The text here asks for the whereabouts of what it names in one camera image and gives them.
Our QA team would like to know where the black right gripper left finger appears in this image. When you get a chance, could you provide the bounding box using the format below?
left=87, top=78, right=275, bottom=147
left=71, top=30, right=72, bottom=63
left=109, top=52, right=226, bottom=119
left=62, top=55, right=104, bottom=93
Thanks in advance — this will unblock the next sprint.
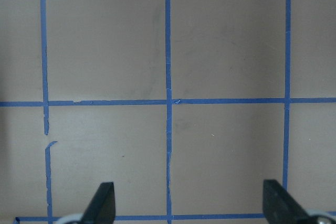
left=80, top=182, right=116, bottom=224

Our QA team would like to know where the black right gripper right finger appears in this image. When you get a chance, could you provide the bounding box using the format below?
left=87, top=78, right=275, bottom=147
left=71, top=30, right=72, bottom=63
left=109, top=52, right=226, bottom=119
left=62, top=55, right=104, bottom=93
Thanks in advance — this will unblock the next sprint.
left=262, top=179, right=317, bottom=224

